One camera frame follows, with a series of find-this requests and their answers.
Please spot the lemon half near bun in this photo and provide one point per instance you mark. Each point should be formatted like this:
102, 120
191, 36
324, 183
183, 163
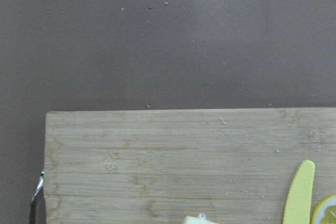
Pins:
324, 212

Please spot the wooden cutting board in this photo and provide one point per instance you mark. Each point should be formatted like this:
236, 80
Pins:
159, 166

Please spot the yellow plastic knife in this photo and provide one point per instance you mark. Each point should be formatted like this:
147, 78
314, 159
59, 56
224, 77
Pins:
298, 202

